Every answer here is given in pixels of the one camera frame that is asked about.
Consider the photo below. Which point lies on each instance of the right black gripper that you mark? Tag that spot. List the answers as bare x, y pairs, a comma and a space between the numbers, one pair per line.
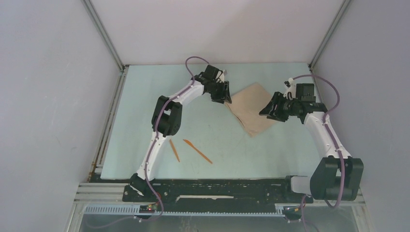
277, 98

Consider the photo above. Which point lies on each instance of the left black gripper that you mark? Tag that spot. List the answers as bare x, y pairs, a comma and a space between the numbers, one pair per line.
222, 97

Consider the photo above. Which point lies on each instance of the beige cloth napkin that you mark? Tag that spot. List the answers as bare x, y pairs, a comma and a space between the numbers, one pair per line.
246, 105

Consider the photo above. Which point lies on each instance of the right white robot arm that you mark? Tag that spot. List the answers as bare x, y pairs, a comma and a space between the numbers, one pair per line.
338, 174

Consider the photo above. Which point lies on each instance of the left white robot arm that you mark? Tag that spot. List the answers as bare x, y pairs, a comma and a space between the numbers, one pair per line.
166, 120

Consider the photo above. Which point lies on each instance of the orange plastic knife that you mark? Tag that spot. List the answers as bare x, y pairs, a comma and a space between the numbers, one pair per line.
197, 150

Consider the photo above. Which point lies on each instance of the orange plastic fork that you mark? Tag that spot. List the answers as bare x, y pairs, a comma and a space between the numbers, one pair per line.
174, 150

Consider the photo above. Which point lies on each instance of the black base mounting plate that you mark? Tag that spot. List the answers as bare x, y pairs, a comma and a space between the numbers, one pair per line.
250, 195

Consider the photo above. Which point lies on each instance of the aluminium frame rail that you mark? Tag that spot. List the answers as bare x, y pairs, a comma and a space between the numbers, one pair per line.
113, 193

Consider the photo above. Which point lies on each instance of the right corner aluminium post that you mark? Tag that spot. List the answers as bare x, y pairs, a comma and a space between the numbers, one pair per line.
329, 33

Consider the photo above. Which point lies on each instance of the corner aluminium post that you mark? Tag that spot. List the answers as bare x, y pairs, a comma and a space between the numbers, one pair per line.
329, 33
98, 24

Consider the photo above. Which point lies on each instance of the white cable duct strip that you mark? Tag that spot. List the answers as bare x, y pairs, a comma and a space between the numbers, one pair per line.
134, 210

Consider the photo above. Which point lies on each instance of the left corner aluminium post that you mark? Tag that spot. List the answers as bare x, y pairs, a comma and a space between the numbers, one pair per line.
98, 24

